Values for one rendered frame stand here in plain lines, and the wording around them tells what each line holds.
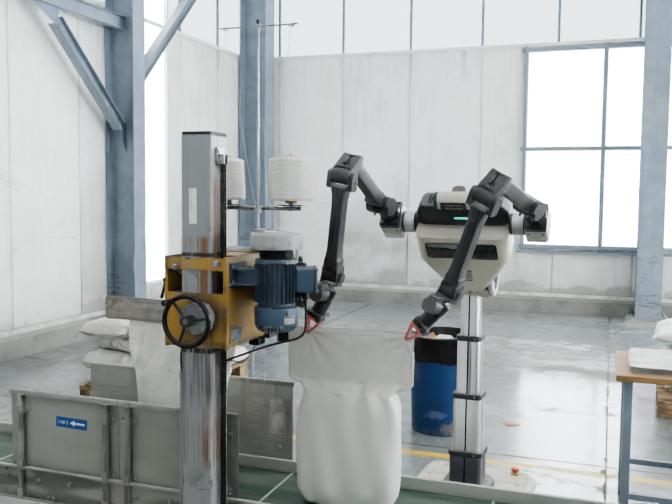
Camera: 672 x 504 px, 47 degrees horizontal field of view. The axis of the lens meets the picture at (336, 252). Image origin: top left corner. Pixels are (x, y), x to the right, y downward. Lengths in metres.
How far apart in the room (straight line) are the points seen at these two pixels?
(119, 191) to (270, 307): 6.38
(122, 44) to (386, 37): 4.06
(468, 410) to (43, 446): 1.79
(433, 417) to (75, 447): 2.54
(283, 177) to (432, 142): 8.39
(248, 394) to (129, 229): 5.51
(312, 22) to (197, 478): 9.61
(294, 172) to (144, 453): 1.27
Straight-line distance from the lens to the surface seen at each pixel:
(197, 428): 2.78
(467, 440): 3.53
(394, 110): 11.23
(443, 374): 5.08
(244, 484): 3.30
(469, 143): 10.95
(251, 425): 3.56
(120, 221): 8.91
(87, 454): 3.38
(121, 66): 9.00
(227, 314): 2.65
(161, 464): 3.19
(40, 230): 8.09
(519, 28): 11.09
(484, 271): 3.28
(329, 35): 11.72
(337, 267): 2.90
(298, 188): 2.73
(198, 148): 2.66
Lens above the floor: 1.55
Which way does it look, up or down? 4 degrees down
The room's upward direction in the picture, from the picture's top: 1 degrees clockwise
